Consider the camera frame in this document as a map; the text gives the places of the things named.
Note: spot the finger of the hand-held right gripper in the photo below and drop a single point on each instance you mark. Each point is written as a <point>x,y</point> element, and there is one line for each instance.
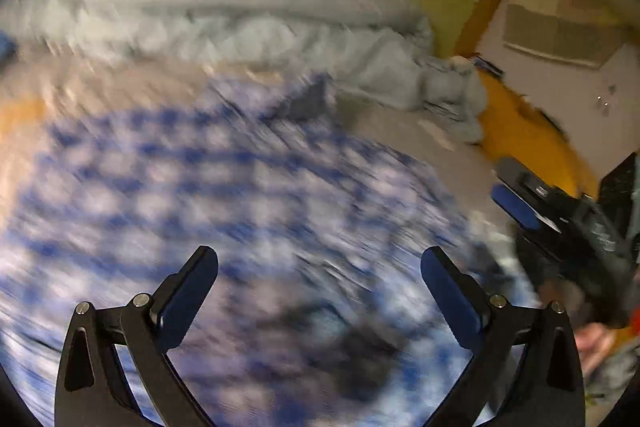
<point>515,207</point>
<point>520,177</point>

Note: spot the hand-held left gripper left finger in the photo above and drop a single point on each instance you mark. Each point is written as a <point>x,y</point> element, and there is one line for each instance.
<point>187,302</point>

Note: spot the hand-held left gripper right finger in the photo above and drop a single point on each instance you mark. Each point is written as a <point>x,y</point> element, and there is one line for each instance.
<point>450,302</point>

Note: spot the blue plaid shirt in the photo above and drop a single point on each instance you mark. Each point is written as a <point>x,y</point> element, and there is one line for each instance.
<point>200,187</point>

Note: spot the person's right forearm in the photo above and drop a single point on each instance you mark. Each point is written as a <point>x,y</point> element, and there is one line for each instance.
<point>615,374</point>

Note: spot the person's right hand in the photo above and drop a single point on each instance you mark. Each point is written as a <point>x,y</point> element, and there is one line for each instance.
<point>595,347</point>

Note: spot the black folded jacket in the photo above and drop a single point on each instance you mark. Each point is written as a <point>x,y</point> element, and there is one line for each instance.
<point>622,197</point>

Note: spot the small blue ledge item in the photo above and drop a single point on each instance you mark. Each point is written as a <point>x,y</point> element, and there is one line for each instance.
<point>487,64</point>

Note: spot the patchwork flower curtain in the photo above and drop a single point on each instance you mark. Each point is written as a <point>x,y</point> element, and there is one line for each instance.
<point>560,37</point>

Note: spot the grey duvet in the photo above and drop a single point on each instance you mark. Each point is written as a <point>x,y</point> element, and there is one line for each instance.
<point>250,22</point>

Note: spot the blue cloth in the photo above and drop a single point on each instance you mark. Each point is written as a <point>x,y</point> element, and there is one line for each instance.
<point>6,46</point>

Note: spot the wooden bed frame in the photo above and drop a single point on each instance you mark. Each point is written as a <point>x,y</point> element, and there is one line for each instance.
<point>525,132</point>

